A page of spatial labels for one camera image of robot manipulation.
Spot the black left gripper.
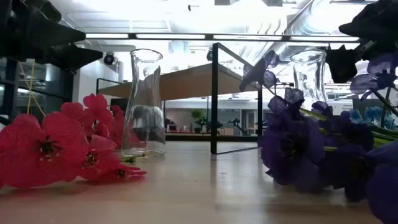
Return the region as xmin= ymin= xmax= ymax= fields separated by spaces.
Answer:
xmin=0 ymin=0 xmax=104 ymax=72

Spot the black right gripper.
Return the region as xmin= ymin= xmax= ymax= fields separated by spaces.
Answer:
xmin=325 ymin=0 xmax=398 ymax=84

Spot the clear glass vase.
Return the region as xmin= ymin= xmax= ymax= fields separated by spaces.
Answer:
xmin=120 ymin=48 xmax=167 ymax=159
xmin=289 ymin=49 xmax=329 ymax=110

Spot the red artificial flower bunch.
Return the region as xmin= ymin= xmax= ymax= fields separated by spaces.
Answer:
xmin=0 ymin=111 xmax=147 ymax=190
xmin=60 ymin=93 xmax=126 ymax=149

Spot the purple artificial flower bunch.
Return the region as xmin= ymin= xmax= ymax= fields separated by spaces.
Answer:
xmin=238 ymin=49 xmax=398 ymax=224

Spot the black desk monitor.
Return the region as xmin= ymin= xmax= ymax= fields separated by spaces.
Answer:
xmin=109 ymin=98 xmax=126 ymax=113
xmin=353 ymin=98 xmax=385 ymax=118

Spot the black framed glass partition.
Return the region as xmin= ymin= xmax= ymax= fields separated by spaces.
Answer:
xmin=0 ymin=57 xmax=75 ymax=125

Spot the long ceiling light bar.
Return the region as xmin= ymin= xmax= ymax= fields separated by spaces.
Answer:
xmin=85 ymin=32 xmax=361 ymax=43

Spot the potted green plant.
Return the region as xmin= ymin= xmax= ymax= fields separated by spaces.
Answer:
xmin=190 ymin=109 xmax=208 ymax=134

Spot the wooden shelf black metal frame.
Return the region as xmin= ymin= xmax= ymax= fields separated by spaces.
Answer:
xmin=93 ymin=42 xmax=264 ymax=156

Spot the black table frame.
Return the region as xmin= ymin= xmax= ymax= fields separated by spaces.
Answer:
xmin=164 ymin=133 xmax=259 ymax=142

